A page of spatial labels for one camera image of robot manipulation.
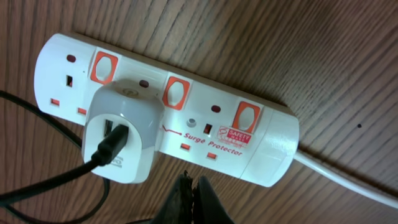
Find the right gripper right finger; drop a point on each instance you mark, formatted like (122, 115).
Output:
(207, 208)

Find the white power strip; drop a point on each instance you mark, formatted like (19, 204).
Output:
(165, 110)

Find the white charger adapter plug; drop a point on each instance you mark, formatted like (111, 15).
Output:
(122, 131)

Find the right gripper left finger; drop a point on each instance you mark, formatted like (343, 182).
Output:
(177, 209)

